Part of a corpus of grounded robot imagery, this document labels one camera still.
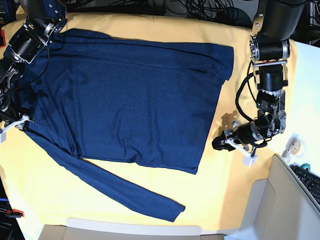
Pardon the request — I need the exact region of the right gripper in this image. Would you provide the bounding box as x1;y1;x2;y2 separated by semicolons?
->
0;104;34;130

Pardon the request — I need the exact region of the red clamp top left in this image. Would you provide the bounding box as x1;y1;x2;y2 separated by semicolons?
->
0;29;6;48

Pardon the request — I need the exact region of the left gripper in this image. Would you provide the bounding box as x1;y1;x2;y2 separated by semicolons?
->
211;121;267;152

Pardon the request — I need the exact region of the red clamp bottom left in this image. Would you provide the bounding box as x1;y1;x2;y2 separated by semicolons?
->
4;209;25;218

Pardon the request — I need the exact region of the yellow table cloth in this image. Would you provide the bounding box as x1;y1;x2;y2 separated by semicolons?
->
0;13;286;233

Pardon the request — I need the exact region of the clear tape dispenser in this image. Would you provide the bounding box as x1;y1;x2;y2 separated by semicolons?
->
281;133;307;161

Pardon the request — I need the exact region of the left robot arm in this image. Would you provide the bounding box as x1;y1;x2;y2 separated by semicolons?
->
212;0;306;154

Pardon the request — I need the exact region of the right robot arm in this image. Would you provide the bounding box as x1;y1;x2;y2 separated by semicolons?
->
0;0;67;133

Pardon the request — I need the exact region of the black keyboard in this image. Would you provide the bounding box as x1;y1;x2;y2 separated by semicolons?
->
290;165;320;205

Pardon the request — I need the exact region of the beige cardboard box right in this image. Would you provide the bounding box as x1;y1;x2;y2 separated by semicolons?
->
237;154;320;240

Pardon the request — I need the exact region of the dark blue long-sleeve shirt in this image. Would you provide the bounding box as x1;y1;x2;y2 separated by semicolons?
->
12;29;234;222

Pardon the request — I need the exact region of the teal tape roll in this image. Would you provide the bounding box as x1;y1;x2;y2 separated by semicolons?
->
300;163;311;172

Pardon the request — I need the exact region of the red clamp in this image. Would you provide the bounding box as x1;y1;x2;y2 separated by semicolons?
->
4;209;25;218
0;29;6;48

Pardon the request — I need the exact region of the beige cardboard box bottom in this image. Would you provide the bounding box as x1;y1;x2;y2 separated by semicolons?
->
39;218;226;240

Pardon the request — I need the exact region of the beige cardboard box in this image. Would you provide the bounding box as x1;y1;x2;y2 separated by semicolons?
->
39;218;226;240
237;154;320;240

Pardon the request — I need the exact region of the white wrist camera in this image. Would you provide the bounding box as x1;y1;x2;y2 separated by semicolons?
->
0;128;6;143
242;155;258;167

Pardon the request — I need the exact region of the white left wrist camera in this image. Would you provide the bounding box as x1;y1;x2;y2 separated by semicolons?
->
242;155;258;167

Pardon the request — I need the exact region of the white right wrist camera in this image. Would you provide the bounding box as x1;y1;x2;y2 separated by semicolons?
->
0;128;6;143

